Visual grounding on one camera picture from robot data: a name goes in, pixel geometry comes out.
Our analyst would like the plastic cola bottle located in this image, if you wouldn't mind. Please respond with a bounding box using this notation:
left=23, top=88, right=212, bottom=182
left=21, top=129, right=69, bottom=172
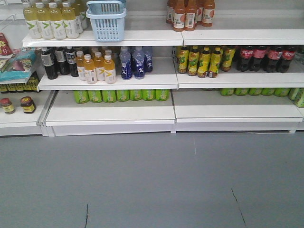
left=249, top=45, right=267, bottom=72
left=276, top=45, right=296, bottom=73
left=237, top=45, right=254, bottom=72
left=265, top=45, right=283, bottom=73

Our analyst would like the orange juice bottle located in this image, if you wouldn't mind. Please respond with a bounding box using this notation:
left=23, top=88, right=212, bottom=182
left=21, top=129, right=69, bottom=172
left=84, top=54, right=97, bottom=84
left=104, top=54, right=116, bottom=84
left=94, top=51, right=105, bottom=81

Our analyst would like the dark tea bottle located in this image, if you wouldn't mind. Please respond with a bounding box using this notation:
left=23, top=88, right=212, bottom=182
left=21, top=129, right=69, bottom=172
left=66, top=47, right=78, bottom=77
left=41, top=47, right=58, bottom=80
left=55, top=47, right=70, bottom=75

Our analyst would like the red snack bag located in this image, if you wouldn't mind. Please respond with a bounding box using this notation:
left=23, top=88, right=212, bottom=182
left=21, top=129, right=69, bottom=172
left=0, top=33, right=12, bottom=56

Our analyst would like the red lidded sauce jar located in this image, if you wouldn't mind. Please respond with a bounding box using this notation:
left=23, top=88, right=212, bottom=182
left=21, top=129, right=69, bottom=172
left=20, top=96, right=36, bottom=114
left=0, top=97, right=15, bottom=114

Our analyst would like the pale green juice bottle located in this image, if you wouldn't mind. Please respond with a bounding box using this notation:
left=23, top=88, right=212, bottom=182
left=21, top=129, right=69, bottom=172
left=62, top=1, right=79, bottom=39
left=35, top=2, right=55, bottom=40
left=22, top=2, right=42, bottom=39
left=48, top=2, right=67, bottom=40

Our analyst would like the orange C100 drink bottle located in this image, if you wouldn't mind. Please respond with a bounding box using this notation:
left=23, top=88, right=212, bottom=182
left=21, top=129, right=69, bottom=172
left=173, top=0, right=186, bottom=32
left=184, top=0, right=197, bottom=31
left=202, top=0, right=215, bottom=27

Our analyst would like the yellow lemon tea bottle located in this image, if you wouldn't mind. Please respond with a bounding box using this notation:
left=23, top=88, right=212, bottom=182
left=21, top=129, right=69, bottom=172
left=197, top=46, right=211, bottom=78
left=178, top=46, right=189, bottom=74
left=208, top=46, right=221, bottom=78
left=188, top=46, right=200, bottom=76
left=221, top=46, right=236, bottom=72

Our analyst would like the white store shelving unit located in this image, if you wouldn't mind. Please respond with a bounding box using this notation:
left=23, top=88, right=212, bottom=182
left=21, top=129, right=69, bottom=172
left=0, top=0, right=304, bottom=136

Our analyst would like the light blue plastic basket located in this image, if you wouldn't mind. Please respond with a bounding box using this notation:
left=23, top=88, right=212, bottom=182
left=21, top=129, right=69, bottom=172
left=86, top=0, right=126, bottom=42

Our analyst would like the blue sports drink bottle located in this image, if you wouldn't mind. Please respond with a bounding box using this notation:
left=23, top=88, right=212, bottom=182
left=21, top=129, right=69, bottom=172
left=143, top=46, right=153, bottom=73
left=119, top=47, right=132, bottom=80
left=133, top=46, right=145, bottom=79

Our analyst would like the teal snack bag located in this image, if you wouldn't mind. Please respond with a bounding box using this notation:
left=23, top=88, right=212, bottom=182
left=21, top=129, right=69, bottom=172
left=0, top=49, right=37, bottom=82

